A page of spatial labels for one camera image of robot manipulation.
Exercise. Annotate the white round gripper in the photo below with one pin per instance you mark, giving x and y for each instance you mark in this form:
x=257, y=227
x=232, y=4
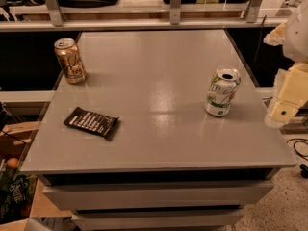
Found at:
x=297, y=38

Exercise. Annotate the white green 7up can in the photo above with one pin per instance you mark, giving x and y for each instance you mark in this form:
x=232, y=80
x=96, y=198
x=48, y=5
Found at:
x=222, y=89

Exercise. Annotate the gold soda can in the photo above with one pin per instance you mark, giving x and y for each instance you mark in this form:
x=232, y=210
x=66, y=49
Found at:
x=69, y=58

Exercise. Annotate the grey drawer cabinet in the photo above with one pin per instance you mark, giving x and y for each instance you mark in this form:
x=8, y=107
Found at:
x=168, y=164

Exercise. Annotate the black snack wrapper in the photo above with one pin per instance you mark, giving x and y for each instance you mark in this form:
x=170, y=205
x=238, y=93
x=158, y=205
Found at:
x=91, y=122

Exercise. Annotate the cardboard box with items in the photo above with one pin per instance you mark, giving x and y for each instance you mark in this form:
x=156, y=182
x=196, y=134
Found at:
x=21, y=193

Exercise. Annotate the metal shelf rail frame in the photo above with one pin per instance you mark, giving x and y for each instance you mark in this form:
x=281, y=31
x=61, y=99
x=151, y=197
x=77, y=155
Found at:
x=48, y=15

